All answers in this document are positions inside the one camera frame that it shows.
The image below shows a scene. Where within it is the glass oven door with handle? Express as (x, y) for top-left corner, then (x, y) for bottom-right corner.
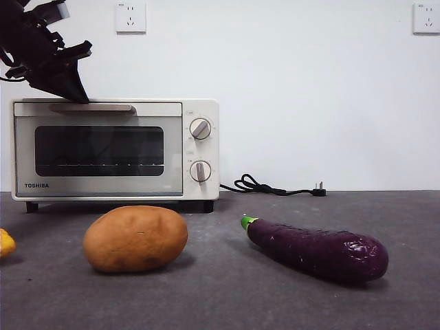
(13, 101), (183, 197)

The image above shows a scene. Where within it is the purple eggplant with green stem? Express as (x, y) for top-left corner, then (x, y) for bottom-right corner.
(240, 215), (389, 285)

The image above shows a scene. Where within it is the round temperature oven knob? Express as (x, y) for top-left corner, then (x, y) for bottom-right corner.
(189, 118), (212, 140)

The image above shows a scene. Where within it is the white Toshiba toaster oven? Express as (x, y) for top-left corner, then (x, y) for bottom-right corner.
(11, 98), (220, 214)

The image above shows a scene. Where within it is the round timer oven knob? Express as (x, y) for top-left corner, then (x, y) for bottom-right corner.
(189, 159), (212, 183)

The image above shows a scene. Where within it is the yellow bell pepper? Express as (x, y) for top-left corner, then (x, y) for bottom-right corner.
(0, 228), (17, 259)

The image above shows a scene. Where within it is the brown potato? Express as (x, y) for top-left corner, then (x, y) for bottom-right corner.
(82, 205), (188, 273)

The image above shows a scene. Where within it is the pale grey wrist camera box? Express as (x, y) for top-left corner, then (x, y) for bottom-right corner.
(41, 0), (70, 22)

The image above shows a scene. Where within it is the white wall socket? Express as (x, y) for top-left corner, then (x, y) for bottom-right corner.
(412, 3), (440, 36)
(115, 2), (148, 35)

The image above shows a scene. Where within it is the black power cable with plug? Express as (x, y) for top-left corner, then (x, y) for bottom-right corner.
(219, 174), (327, 199)

